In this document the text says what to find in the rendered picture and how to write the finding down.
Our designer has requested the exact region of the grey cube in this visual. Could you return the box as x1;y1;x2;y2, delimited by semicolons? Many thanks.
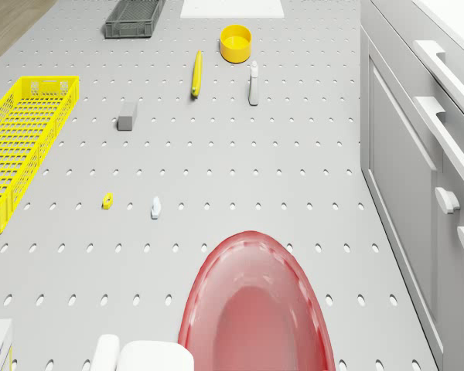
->
117;100;139;131

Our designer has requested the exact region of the banana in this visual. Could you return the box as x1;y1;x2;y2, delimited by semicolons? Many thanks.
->
190;49;204;99

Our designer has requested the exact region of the red plate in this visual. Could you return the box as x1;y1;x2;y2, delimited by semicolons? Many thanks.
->
177;230;336;371

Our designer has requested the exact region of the dark grey basket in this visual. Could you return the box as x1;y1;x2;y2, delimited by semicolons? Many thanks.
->
104;0;167;39

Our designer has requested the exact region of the small white bottle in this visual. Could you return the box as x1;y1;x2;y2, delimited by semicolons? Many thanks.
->
248;60;260;107

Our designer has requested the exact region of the white cabinet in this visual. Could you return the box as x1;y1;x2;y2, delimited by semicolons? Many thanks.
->
359;0;464;371

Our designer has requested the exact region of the yellow bowl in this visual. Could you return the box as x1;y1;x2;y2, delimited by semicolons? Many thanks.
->
220;24;253;64

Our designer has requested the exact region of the white board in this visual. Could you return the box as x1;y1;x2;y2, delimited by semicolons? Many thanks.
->
179;0;285;19

